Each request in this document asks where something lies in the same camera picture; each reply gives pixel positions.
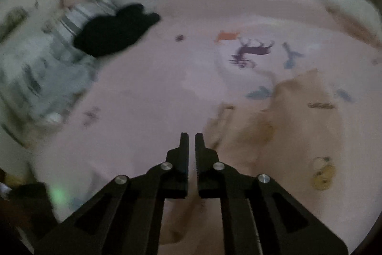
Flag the grey-blue cloth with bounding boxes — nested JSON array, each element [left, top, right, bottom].
[[27, 59, 100, 125]]

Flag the black cloth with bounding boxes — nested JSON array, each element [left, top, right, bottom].
[[73, 3, 162, 58]]

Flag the plaid grey blanket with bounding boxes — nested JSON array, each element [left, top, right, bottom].
[[54, 0, 120, 45]]

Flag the folded white clothes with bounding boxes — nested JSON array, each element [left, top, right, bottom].
[[324, 0, 382, 45]]

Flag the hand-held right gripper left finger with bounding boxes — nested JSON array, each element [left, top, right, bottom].
[[34, 132, 190, 255]]

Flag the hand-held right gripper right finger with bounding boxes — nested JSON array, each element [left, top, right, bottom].
[[195, 132, 349, 255]]

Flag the pink bear-print baby shirt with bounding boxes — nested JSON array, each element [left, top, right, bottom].
[[161, 68, 344, 244]]

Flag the pink animal-print bedsheet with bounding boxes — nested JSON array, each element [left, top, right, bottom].
[[30, 0, 382, 255]]

